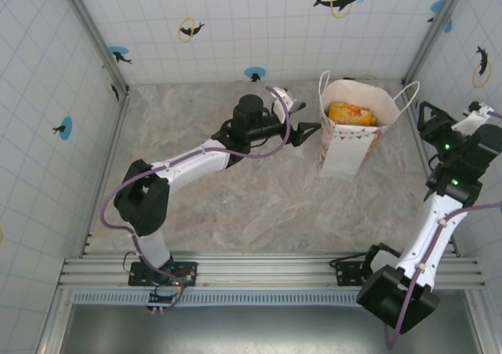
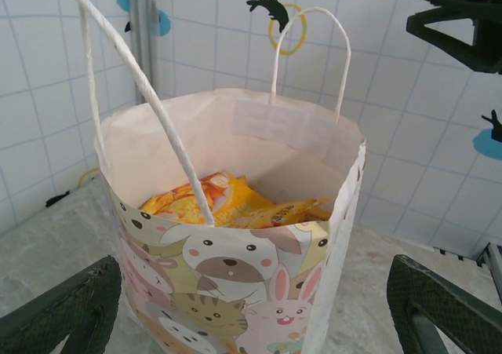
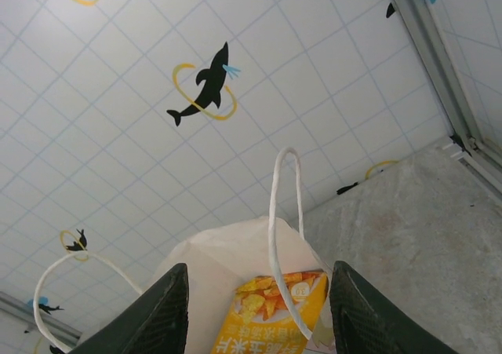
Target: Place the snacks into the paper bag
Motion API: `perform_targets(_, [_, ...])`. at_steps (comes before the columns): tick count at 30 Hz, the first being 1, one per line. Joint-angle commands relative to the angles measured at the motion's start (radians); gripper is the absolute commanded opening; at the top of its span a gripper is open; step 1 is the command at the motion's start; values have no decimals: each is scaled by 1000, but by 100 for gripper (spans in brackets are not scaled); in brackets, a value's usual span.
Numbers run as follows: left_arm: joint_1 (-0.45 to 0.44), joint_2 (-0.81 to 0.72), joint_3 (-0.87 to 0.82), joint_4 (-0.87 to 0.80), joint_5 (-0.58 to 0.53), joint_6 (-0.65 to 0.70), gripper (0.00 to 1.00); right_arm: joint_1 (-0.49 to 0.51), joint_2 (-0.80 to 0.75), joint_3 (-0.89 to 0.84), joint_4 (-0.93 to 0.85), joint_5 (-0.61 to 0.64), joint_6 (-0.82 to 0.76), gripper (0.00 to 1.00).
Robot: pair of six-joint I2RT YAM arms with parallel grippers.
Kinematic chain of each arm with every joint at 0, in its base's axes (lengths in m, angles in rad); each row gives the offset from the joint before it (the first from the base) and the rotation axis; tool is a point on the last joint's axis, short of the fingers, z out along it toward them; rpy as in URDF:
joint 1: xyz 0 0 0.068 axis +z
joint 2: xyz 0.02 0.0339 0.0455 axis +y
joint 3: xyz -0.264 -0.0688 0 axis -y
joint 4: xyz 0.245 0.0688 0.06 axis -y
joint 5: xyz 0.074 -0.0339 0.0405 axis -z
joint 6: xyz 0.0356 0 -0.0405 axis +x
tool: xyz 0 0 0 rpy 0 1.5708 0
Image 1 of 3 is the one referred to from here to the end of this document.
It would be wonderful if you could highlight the yellow snack packet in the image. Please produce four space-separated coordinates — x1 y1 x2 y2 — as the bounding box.
328 101 373 126

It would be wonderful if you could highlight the white paper bag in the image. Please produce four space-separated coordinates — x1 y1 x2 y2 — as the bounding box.
318 70 420 181

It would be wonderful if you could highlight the black fish blue circle sticker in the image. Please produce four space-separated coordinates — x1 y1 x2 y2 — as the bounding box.
243 66 267 83

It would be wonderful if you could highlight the shark blue circle sticker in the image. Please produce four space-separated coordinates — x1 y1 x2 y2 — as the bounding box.
108 46 133 65

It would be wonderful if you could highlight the small fish blue circle sticker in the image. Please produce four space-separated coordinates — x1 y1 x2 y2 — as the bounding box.
52 116 74 141

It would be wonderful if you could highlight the black connector box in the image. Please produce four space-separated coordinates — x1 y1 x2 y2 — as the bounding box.
147 285 184 315

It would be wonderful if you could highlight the grey metal sheet panel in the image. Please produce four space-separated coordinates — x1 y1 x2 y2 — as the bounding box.
58 303 486 354

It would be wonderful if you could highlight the aluminium side rail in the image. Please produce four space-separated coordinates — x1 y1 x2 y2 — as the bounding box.
80 94 130 257
403 89 460 257

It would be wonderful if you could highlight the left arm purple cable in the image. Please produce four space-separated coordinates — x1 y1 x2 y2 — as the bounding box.
100 86 293 312

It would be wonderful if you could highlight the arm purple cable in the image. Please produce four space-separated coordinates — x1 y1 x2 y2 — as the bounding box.
386 110 502 350
100 86 293 312

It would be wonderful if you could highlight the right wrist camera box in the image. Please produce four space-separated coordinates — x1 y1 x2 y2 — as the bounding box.
450 100 494 133

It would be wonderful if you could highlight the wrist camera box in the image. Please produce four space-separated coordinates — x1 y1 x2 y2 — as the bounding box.
450 100 494 133
270 86 307 116

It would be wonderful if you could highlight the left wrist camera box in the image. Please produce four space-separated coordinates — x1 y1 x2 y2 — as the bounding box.
270 86 307 116

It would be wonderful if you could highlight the seahorse yellow ring sticker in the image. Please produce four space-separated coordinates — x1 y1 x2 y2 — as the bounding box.
471 46 493 89

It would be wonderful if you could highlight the aluminium corner post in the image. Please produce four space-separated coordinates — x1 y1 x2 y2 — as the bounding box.
403 0 471 90
54 0 130 96

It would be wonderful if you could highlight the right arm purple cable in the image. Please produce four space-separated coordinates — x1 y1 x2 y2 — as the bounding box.
386 110 502 350

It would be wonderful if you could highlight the blue patch wall sticker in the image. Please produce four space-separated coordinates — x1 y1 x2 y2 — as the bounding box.
427 0 453 34

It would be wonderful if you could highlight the seal yellow ring sticker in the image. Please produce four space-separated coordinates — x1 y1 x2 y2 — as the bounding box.
178 16 206 43

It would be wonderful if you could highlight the aluminium rail beam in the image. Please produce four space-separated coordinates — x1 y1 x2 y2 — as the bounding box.
57 251 487 290

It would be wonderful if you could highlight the white slotted cable duct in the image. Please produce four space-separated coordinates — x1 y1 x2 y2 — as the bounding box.
72 290 364 306

